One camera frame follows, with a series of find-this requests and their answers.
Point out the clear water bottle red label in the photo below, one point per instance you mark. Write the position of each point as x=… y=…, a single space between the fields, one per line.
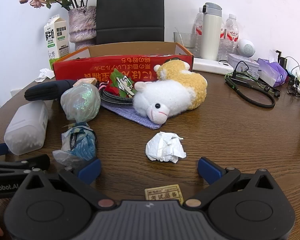
x=223 y=33
x=232 y=35
x=198 y=35

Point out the white and yellow plush sheep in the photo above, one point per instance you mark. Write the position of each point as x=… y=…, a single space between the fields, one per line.
x=170 y=92

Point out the red and green wrapper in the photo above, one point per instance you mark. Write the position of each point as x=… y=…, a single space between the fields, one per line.
x=113 y=80

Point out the translucent cotton swab box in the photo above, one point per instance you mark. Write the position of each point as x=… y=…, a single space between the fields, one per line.
x=25 y=127

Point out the black plastic holder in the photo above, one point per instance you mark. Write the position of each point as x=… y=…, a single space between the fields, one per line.
x=282 y=60

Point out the printed tin box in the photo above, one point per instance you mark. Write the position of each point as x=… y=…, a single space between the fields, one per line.
x=242 y=63

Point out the yellow label eraser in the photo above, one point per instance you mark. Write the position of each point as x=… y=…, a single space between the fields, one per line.
x=162 y=194

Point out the purple knitted cloth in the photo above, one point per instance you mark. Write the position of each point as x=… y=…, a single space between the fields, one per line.
x=140 y=120

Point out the glittery clear plastic bag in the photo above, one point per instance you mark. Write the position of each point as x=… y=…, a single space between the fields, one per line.
x=80 y=102

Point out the black neckband earphones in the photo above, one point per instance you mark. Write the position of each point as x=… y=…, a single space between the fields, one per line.
x=230 y=81

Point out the blue white plastic bag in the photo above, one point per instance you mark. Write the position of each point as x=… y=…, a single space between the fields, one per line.
x=77 y=142

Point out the white thermos grey lid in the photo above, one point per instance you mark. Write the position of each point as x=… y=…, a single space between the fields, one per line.
x=211 y=35

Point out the white green milk carton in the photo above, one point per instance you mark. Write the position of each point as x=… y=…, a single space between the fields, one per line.
x=56 y=42

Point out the white round speaker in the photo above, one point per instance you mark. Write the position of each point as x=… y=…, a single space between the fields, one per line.
x=246 y=48

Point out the pale pink sponge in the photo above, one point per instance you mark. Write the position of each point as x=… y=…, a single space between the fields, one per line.
x=86 y=82

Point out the glass stirring rod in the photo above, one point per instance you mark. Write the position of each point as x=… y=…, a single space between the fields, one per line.
x=181 y=37

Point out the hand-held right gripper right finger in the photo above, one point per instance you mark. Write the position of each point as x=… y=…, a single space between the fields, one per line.
x=210 y=171

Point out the metal hair clip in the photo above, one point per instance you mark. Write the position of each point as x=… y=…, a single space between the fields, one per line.
x=125 y=86

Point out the small crumpled white tissue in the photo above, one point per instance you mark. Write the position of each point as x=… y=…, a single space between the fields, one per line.
x=45 y=75

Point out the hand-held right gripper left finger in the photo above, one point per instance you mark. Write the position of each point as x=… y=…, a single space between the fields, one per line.
x=90 y=171

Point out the red cardboard box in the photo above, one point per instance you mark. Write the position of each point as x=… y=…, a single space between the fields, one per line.
x=102 y=66

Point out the clear glass bowl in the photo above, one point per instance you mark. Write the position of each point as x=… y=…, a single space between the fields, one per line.
x=188 y=41

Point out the white rectangular power bank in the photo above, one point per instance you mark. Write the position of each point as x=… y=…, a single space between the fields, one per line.
x=212 y=66

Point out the purple tissue pack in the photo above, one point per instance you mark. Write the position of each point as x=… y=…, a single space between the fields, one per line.
x=275 y=72

